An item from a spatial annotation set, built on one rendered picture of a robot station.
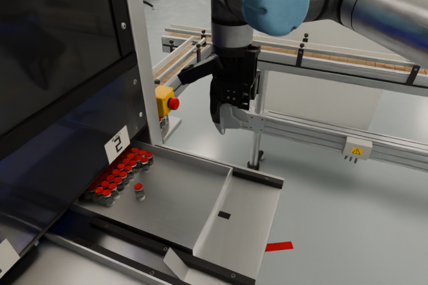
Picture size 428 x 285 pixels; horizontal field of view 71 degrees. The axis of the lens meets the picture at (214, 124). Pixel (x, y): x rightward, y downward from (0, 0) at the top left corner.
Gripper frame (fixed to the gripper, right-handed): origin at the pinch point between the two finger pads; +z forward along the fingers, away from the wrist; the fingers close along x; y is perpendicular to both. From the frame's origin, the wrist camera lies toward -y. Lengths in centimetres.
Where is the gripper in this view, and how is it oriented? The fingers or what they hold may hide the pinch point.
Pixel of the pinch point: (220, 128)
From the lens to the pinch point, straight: 66.9
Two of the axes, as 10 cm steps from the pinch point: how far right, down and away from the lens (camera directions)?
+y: 9.2, 2.2, -3.1
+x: 3.8, -5.5, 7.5
